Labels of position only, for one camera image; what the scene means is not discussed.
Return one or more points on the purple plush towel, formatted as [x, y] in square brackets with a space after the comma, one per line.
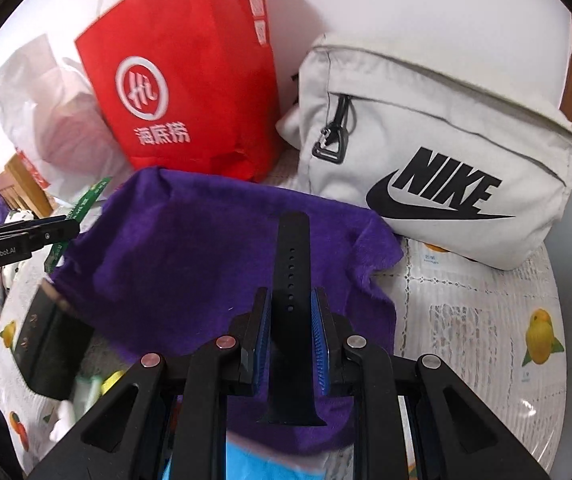
[175, 260]

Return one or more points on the white plastic bag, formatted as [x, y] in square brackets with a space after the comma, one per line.
[30, 105]

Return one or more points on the green flower print packet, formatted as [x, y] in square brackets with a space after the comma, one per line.
[88, 200]

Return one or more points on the light blue cloth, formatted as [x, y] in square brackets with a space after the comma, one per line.
[246, 462]

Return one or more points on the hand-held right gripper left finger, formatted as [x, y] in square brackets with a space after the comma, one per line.
[264, 340]

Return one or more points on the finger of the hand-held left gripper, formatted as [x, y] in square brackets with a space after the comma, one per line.
[20, 225]
[55, 234]

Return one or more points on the black leather wallet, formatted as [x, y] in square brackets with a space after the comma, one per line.
[50, 345]

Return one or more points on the red paper bag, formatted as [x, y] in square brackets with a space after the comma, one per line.
[190, 60]

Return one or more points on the beige canvas sling bag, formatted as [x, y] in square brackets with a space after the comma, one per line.
[416, 125]

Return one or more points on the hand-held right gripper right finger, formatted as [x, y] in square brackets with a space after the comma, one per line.
[320, 340]

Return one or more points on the fruit print tablecloth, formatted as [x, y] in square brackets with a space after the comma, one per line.
[466, 320]

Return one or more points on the wooden furniture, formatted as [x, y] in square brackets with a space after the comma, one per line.
[20, 185]

